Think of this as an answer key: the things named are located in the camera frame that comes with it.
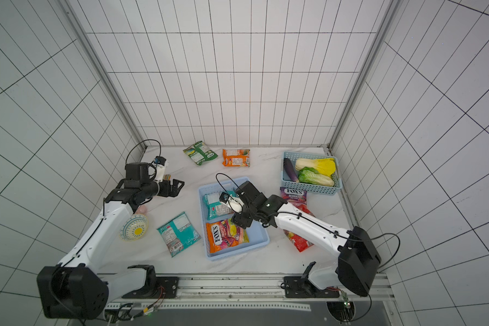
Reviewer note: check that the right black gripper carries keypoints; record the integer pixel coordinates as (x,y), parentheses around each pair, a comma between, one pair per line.
(244,216)

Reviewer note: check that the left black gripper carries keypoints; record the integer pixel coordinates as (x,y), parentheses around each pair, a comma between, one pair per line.
(174,191)

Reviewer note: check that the purple Fox's berries candy bag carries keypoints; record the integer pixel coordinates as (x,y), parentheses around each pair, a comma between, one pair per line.
(296,197)

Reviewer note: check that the teal candy bag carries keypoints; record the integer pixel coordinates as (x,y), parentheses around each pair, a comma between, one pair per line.
(179,234)
(215,207)

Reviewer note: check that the orange Fox's fruits candy bag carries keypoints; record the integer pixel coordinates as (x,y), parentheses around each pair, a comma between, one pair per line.
(225,234)

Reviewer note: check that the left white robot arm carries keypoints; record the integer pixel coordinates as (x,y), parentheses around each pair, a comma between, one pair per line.
(72,289)

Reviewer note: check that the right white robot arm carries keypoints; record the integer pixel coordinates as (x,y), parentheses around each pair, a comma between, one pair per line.
(354,260)

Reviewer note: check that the large light blue basket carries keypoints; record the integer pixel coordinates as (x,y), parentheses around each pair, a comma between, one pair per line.
(258,236)

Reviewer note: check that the small teal vegetable basket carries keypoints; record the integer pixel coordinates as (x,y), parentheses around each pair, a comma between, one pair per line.
(317,189)

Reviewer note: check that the pink plastic cup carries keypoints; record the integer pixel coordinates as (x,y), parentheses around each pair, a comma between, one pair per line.
(142,210)

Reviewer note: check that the green Fox's candy bag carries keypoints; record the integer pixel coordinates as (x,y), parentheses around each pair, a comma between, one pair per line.
(200,153)

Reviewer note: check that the purple toy eggplant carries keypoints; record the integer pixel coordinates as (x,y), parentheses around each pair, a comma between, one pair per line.
(290,170)

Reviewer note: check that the orange candy bag back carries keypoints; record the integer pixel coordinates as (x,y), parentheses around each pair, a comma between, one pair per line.
(236,157)

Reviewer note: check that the red gummy candy bag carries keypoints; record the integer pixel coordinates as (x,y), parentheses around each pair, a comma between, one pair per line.
(300,243)

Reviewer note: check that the green toy cabbage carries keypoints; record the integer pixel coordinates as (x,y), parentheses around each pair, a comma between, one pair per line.
(312,176)

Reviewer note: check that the yellow toy cabbage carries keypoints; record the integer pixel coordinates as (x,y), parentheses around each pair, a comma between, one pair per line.
(324,166)

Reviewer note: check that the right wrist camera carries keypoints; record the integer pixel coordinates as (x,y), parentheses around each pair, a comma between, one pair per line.
(232,202)

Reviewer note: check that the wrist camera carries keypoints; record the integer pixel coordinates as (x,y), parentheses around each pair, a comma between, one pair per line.
(160,163)
(232,202)

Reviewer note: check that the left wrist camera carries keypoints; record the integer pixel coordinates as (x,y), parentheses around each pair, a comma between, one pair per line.
(160,163)

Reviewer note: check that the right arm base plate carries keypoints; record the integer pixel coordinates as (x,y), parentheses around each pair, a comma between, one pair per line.
(295,287)

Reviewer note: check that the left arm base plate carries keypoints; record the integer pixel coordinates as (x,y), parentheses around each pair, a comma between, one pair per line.
(159,288)

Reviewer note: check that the aluminium mounting rail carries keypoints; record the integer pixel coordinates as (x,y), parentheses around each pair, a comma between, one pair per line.
(244,291)

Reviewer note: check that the wiring bundle under rail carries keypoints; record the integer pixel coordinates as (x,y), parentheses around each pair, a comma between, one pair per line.
(126,311)

